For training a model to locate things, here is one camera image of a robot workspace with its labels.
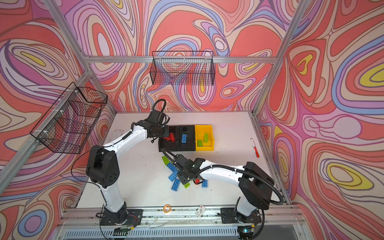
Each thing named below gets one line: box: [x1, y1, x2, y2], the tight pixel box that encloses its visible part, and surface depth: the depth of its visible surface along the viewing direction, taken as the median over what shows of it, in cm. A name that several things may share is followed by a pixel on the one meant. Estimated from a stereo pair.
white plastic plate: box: [111, 129, 124, 136], surface depth 107 cm
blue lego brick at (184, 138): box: [181, 134, 187, 144], surface depth 103 cm
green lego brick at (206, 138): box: [204, 133, 209, 143], surface depth 103 cm
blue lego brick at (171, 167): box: [166, 162, 178, 172], surface depth 92 cm
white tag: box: [195, 204, 206, 218], surface depth 76 cm
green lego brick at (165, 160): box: [161, 155, 170, 166], surface depth 95 cm
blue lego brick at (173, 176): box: [168, 171, 178, 182], surface depth 88 cm
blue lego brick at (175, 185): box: [171, 178, 181, 192], surface depth 84 cm
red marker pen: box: [250, 138, 260, 158], surface depth 101 cm
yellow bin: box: [200, 125, 215, 152], surface depth 103 cm
